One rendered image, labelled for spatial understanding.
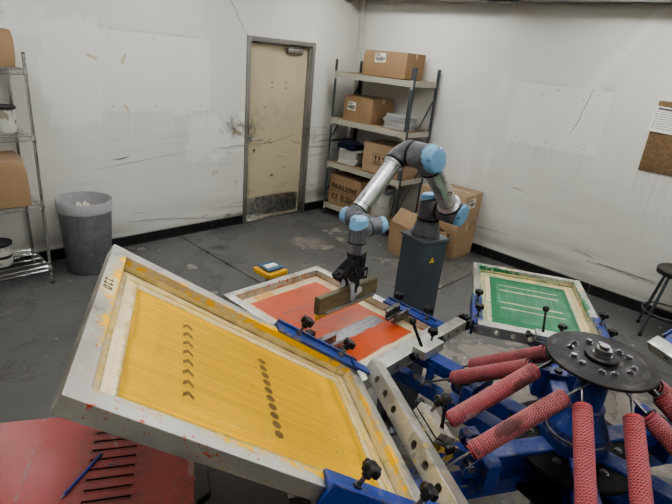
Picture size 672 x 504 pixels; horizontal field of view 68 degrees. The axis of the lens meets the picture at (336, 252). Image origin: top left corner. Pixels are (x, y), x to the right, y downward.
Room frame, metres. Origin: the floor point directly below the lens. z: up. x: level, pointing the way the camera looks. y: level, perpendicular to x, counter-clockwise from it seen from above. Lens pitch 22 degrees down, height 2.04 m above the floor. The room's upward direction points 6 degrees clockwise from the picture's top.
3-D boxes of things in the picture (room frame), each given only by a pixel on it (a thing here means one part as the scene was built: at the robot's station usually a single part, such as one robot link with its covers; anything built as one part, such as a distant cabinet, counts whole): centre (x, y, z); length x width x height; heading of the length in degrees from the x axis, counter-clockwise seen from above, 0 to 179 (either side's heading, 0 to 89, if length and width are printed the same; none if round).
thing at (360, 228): (1.91, -0.08, 1.39); 0.09 x 0.08 x 0.11; 136
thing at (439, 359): (1.57, -0.42, 1.02); 0.17 x 0.06 x 0.05; 48
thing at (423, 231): (2.49, -0.46, 1.25); 0.15 x 0.15 x 0.10
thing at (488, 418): (1.66, -0.32, 0.89); 1.24 x 0.06 x 0.06; 48
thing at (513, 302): (2.12, -0.97, 1.05); 1.08 x 0.61 x 0.23; 168
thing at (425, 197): (2.49, -0.46, 1.37); 0.13 x 0.12 x 0.14; 46
